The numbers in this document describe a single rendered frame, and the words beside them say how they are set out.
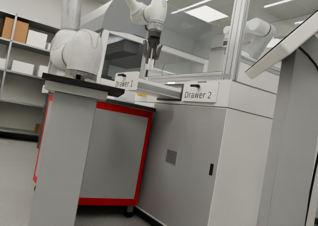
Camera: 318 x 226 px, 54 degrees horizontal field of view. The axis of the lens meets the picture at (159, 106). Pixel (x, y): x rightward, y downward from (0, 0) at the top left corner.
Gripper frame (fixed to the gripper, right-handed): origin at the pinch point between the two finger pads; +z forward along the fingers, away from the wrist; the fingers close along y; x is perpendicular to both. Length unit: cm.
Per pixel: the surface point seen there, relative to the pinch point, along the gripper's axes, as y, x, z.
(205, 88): 21.1, -28.9, 10.6
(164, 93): 10.6, -4.5, 15.7
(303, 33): -8, -106, 0
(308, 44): 10, -96, -3
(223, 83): 23.0, -40.7, 7.8
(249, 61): 34, -47, -6
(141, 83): -6.3, -4.6, 12.6
